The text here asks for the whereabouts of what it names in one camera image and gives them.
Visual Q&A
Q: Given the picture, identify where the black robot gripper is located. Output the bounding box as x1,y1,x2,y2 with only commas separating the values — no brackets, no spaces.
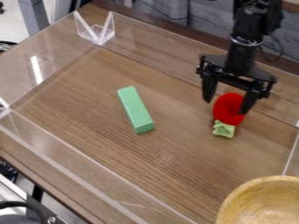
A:
196,54,277,115

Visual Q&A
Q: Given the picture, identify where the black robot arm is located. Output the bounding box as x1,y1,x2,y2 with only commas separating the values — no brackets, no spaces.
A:
196,0,284,115

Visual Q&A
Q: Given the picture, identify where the red plush strawberry fruit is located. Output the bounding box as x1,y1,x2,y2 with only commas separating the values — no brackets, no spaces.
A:
212,93,245,138

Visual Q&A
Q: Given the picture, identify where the green rectangular block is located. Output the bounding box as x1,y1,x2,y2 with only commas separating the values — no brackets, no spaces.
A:
115,86,154,134

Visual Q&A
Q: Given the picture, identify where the wooden bowl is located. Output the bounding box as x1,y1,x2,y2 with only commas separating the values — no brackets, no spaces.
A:
214,176,299,224

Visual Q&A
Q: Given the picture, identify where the clear acrylic tray enclosure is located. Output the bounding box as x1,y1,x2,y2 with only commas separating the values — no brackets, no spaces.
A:
0,15,299,224

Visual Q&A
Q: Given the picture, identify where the grey table leg post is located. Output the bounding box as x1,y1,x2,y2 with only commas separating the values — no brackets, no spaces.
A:
17,0,50,36

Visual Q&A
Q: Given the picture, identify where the black cable loop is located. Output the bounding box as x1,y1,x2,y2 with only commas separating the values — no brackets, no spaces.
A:
0,200,39,224

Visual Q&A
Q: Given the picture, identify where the black metal bracket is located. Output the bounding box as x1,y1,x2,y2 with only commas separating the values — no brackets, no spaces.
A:
23,195,67,224

